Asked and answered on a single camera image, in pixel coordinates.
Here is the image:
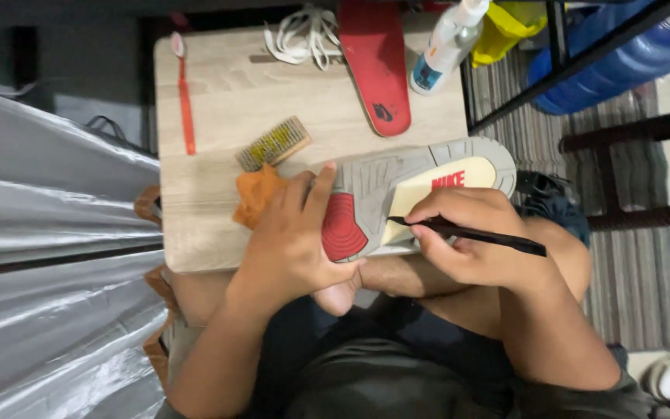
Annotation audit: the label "blue water jug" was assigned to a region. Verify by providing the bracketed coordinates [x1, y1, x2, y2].
[528, 5, 670, 116]

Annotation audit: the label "black thin brush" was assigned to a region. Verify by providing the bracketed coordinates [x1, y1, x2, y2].
[387, 216, 547, 258]

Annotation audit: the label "small wooden table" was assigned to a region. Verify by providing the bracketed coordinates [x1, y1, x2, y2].
[154, 13, 468, 274]

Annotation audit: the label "person's dark shirt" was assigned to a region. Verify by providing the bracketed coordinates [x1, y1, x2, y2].
[155, 294, 670, 419]

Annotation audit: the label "black metal rack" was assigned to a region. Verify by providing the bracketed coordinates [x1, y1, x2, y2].
[462, 0, 670, 135]

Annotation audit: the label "orange cloth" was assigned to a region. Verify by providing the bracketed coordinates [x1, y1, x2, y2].
[233, 163, 288, 230]

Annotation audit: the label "wooden bristle brush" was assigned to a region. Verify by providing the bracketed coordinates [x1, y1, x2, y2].
[235, 116, 313, 172]

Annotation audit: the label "clear spray bottle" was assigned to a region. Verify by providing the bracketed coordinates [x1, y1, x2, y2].
[409, 0, 490, 97]

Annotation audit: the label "orange toothbrush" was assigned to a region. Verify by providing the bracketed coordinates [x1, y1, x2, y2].
[170, 31, 197, 156]

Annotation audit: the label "person's left hand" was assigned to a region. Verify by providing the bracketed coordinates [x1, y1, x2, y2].
[241, 162, 367, 310]

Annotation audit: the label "silver plastic sheet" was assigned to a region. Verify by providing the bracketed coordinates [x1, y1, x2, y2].
[0, 84, 168, 419]

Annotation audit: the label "striped rug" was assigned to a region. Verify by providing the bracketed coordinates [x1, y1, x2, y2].
[464, 49, 670, 351]

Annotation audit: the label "red shoe insole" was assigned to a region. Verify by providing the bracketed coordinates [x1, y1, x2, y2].
[337, 0, 412, 138]

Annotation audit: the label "dark crumpled cloth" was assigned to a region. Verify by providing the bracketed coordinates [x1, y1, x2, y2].
[513, 170, 591, 248]

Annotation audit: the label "person's right hand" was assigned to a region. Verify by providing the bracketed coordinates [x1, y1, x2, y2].
[404, 187, 539, 290]

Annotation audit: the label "white shoelaces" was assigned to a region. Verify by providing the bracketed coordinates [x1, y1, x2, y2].
[263, 5, 344, 72]

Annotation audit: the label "grey sneaker with red sole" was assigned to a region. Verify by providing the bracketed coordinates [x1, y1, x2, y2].
[310, 137, 518, 264]

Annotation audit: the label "person's legs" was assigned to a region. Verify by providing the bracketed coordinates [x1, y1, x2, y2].
[167, 217, 593, 341]

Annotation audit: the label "dark wooden stool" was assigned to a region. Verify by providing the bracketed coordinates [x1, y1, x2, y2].
[558, 105, 670, 232]

